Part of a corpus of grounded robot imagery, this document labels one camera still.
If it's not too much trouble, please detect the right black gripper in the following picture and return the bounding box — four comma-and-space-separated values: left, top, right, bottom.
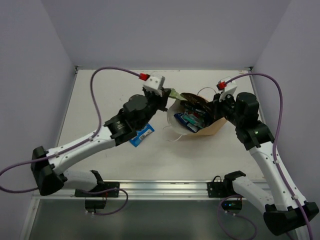
207, 90, 244, 128

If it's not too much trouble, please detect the green snack packet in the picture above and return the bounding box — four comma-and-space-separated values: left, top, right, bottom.
168, 88, 187, 101

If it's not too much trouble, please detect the brown paper bag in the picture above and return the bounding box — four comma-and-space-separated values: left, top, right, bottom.
161, 98, 227, 143

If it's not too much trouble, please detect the teal snack packet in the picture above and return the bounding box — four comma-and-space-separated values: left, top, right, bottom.
183, 113, 205, 129

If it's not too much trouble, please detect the blue snack packet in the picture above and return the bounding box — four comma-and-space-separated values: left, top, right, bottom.
129, 123, 155, 147

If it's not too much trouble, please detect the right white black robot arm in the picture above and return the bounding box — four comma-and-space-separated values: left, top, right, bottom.
207, 92, 319, 236

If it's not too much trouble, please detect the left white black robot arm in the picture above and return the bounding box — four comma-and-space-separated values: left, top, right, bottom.
31, 88, 171, 197

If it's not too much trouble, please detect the black snack bag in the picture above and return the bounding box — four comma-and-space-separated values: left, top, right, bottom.
180, 92, 215, 119

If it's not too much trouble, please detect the right black controller box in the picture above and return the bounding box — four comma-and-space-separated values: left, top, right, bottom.
221, 199, 243, 212

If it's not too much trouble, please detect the black controller box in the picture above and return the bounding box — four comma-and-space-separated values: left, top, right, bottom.
221, 199, 243, 212
84, 198, 107, 212

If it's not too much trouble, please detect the left black controller box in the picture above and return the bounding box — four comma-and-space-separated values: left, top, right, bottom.
84, 198, 107, 212

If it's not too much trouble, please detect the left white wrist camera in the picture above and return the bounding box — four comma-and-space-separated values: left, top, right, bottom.
139, 73, 165, 97

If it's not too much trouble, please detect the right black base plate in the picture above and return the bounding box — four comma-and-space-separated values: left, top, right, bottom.
206, 175, 237, 198

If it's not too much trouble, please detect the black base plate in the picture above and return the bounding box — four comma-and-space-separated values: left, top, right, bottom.
74, 181, 120, 198
206, 175, 237, 198

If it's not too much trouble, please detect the aluminium mounting rail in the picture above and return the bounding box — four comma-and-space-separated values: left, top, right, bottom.
32, 179, 273, 201

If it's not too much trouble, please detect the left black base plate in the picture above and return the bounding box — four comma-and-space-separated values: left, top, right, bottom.
74, 181, 120, 198

